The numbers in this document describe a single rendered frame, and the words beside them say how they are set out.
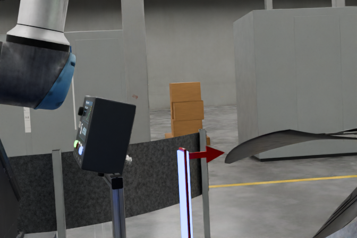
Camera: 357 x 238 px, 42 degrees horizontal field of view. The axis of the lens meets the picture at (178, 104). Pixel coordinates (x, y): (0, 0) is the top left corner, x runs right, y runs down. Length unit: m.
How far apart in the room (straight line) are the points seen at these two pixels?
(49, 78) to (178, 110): 8.00
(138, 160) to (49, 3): 1.79
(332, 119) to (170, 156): 4.84
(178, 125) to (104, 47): 2.77
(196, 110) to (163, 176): 6.22
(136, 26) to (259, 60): 2.47
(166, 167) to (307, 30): 4.82
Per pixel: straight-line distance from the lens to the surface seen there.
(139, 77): 5.01
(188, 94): 8.84
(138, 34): 5.03
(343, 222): 0.92
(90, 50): 6.77
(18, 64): 0.87
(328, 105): 7.27
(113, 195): 1.17
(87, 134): 1.20
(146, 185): 2.64
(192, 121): 8.89
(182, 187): 0.65
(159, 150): 2.66
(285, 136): 0.63
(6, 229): 0.86
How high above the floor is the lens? 1.29
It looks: 3 degrees down
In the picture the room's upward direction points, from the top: 3 degrees counter-clockwise
